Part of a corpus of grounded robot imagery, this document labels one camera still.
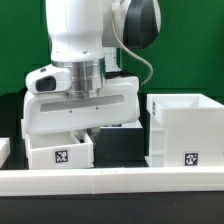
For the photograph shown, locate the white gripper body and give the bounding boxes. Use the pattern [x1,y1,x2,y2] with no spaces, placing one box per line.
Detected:
[22,76,140,135]

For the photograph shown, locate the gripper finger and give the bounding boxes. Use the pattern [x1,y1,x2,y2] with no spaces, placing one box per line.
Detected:
[70,131,85,144]
[88,127,100,139]

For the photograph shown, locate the white front drawer box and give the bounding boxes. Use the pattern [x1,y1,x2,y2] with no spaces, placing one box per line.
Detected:
[25,132,94,169]

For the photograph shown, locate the white drawer cabinet frame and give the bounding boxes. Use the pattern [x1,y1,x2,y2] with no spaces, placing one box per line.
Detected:
[147,94,224,167]

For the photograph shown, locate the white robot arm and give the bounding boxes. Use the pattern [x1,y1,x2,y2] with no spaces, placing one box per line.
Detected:
[22,0,161,136]

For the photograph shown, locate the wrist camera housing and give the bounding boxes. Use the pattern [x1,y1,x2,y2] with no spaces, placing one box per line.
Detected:
[26,65,72,94]

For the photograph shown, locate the white marker base plate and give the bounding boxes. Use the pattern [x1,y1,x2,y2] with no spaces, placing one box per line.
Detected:
[100,120,142,128]

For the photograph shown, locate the white left barrier rail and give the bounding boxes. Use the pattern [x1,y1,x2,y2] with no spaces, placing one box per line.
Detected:
[0,138,10,168]

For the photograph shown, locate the white barrier rail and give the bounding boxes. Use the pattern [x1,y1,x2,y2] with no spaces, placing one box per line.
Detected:
[0,138,10,168]
[0,167,224,196]

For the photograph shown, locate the white front barrier rail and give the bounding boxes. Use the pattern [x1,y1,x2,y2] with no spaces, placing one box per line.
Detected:
[0,167,224,196]

